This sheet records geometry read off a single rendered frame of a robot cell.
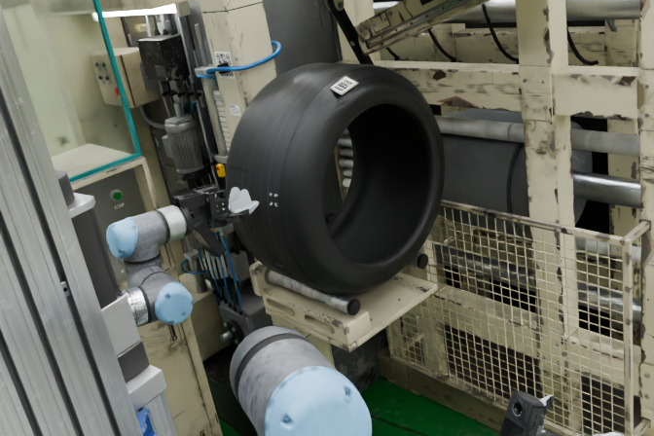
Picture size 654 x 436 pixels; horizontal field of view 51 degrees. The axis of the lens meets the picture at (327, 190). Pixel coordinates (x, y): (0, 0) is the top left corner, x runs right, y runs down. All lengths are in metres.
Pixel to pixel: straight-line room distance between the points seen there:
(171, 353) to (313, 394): 1.60
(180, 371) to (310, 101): 1.14
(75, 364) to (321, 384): 0.32
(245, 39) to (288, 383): 1.27
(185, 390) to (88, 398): 1.50
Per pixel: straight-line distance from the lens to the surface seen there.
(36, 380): 0.89
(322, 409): 0.77
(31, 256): 0.85
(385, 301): 1.98
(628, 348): 1.96
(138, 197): 2.19
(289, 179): 1.56
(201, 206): 1.52
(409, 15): 1.94
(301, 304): 1.92
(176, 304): 1.35
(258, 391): 0.81
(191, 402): 2.46
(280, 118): 1.62
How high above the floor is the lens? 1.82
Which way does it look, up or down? 21 degrees down
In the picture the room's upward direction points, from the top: 10 degrees counter-clockwise
